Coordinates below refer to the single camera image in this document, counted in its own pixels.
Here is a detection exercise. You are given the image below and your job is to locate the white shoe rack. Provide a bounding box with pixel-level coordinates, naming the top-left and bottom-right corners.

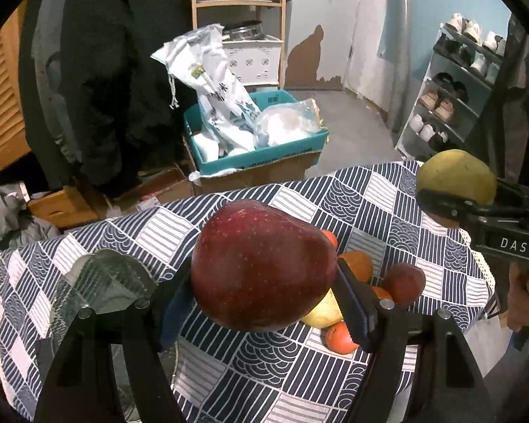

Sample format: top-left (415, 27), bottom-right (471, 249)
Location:
top-left (395, 24), bottom-right (507, 161)

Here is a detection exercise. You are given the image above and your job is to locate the group of shoes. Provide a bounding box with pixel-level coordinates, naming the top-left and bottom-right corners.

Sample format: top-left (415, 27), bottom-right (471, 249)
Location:
top-left (408, 12), bottom-right (507, 153)

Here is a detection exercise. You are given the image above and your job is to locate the flat cardboard box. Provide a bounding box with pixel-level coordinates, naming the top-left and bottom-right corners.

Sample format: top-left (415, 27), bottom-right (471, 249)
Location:
top-left (110, 165), bottom-right (195, 216)

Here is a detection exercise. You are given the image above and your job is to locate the dark orange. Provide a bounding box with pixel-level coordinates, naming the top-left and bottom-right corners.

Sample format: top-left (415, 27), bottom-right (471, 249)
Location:
top-left (322, 321), bottom-right (361, 355)

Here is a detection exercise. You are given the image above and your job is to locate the wooden louvered door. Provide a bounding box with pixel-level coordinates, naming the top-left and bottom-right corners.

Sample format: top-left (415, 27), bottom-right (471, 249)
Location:
top-left (0, 0), bottom-right (31, 179)

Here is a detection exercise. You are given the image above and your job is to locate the black coat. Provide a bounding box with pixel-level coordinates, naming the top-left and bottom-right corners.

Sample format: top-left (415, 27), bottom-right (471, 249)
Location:
top-left (20, 0), bottom-right (195, 188)

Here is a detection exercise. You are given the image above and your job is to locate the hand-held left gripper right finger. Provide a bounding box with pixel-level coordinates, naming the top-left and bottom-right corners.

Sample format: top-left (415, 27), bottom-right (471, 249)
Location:
top-left (335, 259), bottom-right (497, 423)

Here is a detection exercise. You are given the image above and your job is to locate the wooden shelf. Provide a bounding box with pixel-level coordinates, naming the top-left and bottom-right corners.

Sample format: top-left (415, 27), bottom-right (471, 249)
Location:
top-left (189, 0), bottom-right (288, 91)

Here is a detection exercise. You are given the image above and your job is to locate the white rice bag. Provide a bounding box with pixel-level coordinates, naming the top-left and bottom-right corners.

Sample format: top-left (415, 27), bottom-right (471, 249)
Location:
top-left (151, 24), bottom-right (262, 153)

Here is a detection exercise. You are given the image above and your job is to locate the blue white patterned tablecloth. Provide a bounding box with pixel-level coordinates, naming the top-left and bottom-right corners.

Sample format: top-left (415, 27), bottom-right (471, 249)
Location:
top-left (0, 161), bottom-right (497, 423)

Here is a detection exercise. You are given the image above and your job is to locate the grey cloth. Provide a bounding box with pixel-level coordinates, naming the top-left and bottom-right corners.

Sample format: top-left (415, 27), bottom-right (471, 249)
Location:
top-left (0, 180), bottom-right (62, 252)

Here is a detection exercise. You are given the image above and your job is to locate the small red apple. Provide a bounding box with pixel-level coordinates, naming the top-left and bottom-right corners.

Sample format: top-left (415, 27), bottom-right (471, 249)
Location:
top-left (381, 263), bottom-right (426, 307)

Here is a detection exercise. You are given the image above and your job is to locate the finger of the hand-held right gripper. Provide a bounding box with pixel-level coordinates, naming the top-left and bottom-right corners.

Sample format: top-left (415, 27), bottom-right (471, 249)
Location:
top-left (415, 188), bottom-right (494, 230)
top-left (494, 177), bottom-right (529, 206)

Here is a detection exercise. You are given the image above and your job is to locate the small white packet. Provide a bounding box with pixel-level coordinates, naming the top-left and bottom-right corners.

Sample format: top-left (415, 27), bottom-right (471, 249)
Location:
top-left (193, 132), bottom-right (221, 161)

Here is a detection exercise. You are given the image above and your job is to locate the white storage box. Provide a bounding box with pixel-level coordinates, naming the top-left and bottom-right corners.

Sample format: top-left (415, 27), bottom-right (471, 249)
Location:
top-left (223, 35), bottom-right (284, 85)

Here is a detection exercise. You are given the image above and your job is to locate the green-yellow mango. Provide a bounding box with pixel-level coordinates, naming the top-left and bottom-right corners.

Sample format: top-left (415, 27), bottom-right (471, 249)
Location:
top-left (416, 150), bottom-right (498, 206)

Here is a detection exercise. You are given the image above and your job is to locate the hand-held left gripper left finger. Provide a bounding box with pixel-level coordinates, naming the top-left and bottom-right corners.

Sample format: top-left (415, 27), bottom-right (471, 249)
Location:
top-left (34, 256), bottom-right (195, 423)

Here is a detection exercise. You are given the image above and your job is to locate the medium orange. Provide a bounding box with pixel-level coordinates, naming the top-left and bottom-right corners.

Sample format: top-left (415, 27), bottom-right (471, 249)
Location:
top-left (338, 251), bottom-right (375, 285)

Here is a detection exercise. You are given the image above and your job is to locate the large red apple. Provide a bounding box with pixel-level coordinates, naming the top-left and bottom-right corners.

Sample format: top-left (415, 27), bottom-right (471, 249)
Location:
top-left (190, 200), bottom-right (338, 332)

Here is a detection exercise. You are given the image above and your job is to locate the person's right hand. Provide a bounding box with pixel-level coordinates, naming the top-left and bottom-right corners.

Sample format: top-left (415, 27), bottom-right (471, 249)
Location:
top-left (507, 263), bottom-right (529, 332)

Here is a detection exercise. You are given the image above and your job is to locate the small wooden box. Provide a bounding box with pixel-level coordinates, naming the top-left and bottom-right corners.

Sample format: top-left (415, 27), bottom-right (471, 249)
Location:
top-left (26, 185), bottom-right (98, 230)

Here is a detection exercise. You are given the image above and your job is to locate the glass plate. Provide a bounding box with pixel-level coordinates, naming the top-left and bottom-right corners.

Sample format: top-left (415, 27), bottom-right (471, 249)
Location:
top-left (37, 249), bottom-right (179, 423)

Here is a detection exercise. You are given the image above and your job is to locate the white door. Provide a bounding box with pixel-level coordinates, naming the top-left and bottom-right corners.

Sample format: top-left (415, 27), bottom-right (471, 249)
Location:
top-left (344, 0), bottom-right (413, 130)

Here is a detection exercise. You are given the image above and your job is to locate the teal box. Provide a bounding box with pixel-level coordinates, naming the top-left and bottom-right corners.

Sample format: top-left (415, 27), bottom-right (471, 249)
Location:
top-left (184, 89), bottom-right (329, 176)

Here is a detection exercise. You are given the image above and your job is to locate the dark hanging garment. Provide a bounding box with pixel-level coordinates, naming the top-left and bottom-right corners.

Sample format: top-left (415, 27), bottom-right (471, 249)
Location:
top-left (480, 13), bottom-right (529, 186)

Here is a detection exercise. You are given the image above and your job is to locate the metal pot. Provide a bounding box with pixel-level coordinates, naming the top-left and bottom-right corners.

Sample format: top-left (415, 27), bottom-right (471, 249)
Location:
top-left (223, 21), bottom-right (264, 41)

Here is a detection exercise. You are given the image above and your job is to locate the clear plastic bag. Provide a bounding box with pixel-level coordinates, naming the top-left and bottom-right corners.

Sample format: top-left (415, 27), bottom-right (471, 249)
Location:
top-left (253, 99), bottom-right (327, 148)

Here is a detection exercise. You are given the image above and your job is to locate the yellow pear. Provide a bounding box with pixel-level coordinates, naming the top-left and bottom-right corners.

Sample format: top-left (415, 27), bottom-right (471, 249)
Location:
top-left (300, 288), bottom-right (345, 329)

